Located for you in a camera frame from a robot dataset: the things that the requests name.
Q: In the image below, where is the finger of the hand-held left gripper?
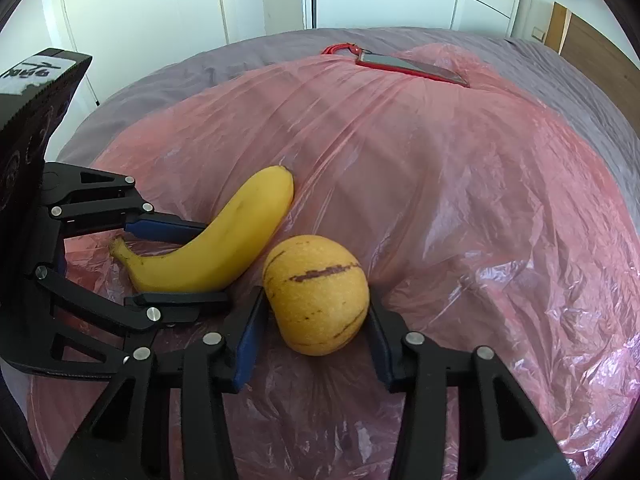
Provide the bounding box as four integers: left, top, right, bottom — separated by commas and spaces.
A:
42, 161, 208, 246
30, 265, 231, 381

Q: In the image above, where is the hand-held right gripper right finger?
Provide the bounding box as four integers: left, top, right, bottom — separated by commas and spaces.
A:
367, 302, 576, 480

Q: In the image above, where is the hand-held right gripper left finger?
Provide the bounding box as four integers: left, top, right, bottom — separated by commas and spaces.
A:
50, 285, 271, 480

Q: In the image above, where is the yellow banana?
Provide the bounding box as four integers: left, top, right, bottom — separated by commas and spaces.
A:
109, 164, 296, 293

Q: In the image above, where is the striped yellow melon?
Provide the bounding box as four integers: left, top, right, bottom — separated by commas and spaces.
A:
262, 234, 371, 357

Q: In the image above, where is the pink plastic sheet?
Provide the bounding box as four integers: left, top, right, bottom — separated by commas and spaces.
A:
27, 42, 640, 480

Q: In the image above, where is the white door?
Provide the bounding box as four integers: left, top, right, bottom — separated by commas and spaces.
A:
50, 0, 231, 106

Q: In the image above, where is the phone in red case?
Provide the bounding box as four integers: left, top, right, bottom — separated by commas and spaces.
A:
355, 49, 471, 88

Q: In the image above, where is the wooden headboard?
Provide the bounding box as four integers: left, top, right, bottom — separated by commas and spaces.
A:
545, 2, 640, 68

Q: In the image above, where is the red lanyard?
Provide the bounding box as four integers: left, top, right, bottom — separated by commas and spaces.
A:
320, 43, 373, 58

